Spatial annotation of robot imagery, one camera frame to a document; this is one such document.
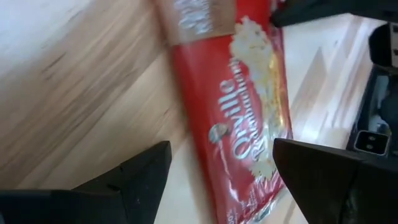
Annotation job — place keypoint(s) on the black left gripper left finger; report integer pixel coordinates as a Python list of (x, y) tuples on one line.
[(109, 199)]

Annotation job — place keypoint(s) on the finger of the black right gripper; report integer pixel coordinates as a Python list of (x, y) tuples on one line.
[(326, 7)]

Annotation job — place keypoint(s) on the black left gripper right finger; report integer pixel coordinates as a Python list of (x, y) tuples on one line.
[(335, 189)]

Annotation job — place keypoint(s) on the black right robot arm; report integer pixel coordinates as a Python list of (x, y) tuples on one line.
[(381, 45)]

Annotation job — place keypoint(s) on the dark camera mount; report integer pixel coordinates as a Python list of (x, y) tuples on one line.
[(370, 102)]

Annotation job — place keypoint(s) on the small silver camera box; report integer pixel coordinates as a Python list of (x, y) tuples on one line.
[(371, 142)]

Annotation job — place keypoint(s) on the red popcorn bag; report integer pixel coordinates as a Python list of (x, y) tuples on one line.
[(211, 93)]

